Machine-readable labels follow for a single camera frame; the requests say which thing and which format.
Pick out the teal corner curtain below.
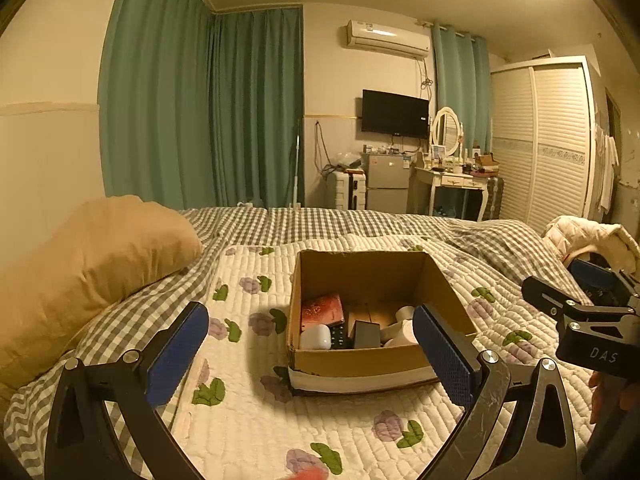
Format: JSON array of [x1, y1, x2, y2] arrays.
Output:
[[210, 7, 305, 208]]

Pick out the white air conditioner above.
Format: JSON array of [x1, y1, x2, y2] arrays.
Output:
[[342, 20, 432, 58]]

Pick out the black remote control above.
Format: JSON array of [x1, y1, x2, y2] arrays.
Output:
[[327, 324, 353, 350]]

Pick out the wide teal curtain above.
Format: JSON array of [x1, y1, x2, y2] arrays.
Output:
[[100, 0, 216, 211]]

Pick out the cardboard box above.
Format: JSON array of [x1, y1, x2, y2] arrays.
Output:
[[285, 249, 478, 396]]

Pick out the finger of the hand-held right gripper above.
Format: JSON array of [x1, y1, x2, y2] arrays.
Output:
[[521, 276, 592, 323], [570, 259, 640, 311]]

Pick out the narrow teal curtain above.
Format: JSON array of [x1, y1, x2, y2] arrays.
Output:
[[432, 22, 493, 156]]

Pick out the white mop handle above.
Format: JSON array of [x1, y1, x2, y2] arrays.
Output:
[[295, 117, 304, 208]]

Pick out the white dressing table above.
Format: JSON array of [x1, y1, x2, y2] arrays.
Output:
[[407, 165, 493, 222]]

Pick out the white floral quilt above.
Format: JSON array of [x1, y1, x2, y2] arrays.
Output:
[[75, 234, 601, 480]]

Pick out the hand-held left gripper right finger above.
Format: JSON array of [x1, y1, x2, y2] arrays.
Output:
[[412, 303, 583, 480]]

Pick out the red packet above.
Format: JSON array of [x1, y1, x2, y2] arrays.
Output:
[[301, 294, 347, 333]]

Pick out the grey mini fridge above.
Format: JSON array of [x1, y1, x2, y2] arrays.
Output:
[[361, 152, 415, 213]]

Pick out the white louvred wardrobe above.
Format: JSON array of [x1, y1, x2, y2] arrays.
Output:
[[489, 56, 598, 233]]

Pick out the small black box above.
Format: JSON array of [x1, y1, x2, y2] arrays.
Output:
[[352, 321, 382, 350]]

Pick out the black wall television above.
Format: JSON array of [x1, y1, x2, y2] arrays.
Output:
[[362, 89, 430, 139]]

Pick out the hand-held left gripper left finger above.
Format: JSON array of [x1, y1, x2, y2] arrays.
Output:
[[44, 301, 211, 480]]

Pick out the green suitcase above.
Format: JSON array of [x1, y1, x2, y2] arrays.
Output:
[[480, 176, 505, 221]]

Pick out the person's right hand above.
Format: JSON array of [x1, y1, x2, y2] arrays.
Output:
[[589, 371, 639, 426]]

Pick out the oval vanity mirror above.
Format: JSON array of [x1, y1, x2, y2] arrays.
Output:
[[431, 107, 462, 157]]

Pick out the white hanging towel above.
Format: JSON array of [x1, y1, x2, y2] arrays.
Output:
[[595, 125, 621, 211]]

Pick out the grey checkered bed sheet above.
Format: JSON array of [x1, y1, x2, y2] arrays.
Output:
[[0, 205, 576, 480]]

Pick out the tan pillow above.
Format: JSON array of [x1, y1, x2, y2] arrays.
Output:
[[0, 195, 205, 391]]

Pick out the hanging black cable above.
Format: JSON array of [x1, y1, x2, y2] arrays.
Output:
[[314, 120, 332, 171]]

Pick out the white suitcase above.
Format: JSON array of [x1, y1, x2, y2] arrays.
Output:
[[327, 170, 369, 211]]

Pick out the cream puffer jacket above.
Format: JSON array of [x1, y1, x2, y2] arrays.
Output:
[[542, 215, 640, 273]]

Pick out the rounded earbud case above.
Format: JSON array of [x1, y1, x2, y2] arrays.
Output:
[[299, 324, 333, 351]]

